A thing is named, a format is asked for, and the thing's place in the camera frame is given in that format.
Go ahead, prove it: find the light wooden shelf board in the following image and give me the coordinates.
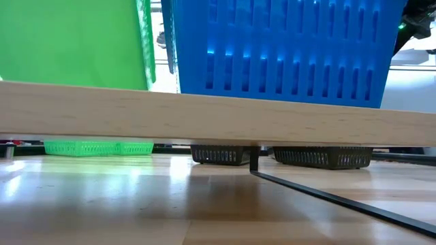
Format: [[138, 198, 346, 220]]
[[0, 80, 436, 148]]

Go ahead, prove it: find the black metal shelf frame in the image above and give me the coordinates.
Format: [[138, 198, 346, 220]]
[[248, 146, 436, 239]]

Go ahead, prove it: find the black slotted plastic basket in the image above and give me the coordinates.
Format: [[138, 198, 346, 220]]
[[272, 146, 373, 171], [189, 144, 252, 167]]

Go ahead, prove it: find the black table edge rail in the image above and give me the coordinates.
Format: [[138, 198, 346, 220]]
[[0, 144, 436, 167]]

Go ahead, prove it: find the black round ceiling fixture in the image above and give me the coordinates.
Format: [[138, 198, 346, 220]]
[[156, 31, 168, 49]]

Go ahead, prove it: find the blue slotted plastic basket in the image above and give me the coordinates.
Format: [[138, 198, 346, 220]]
[[160, 0, 409, 110]]

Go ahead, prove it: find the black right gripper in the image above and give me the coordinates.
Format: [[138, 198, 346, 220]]
[[393, 0, 436, 55]]

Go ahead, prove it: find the green slotted plastic basket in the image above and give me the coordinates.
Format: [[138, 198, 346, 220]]
[[43, 140, 155, 158], [0, 0, 157, 91]]

